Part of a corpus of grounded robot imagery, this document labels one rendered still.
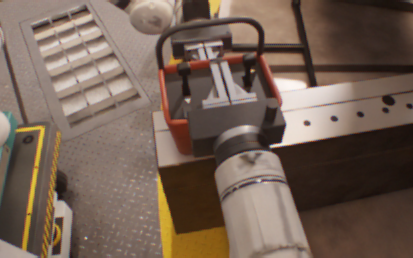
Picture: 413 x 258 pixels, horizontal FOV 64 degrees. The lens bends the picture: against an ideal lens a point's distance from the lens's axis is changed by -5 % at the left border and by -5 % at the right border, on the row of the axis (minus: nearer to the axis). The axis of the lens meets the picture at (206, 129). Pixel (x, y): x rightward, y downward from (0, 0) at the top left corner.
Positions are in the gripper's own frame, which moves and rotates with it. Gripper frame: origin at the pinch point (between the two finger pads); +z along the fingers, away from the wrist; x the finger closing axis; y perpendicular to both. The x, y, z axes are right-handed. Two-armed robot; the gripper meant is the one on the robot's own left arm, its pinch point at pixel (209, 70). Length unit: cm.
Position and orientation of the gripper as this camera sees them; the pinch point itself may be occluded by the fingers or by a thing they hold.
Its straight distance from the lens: 69.7
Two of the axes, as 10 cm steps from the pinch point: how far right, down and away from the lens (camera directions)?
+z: 1.7, 7.2, -6.7
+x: -9.8, 1.6, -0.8
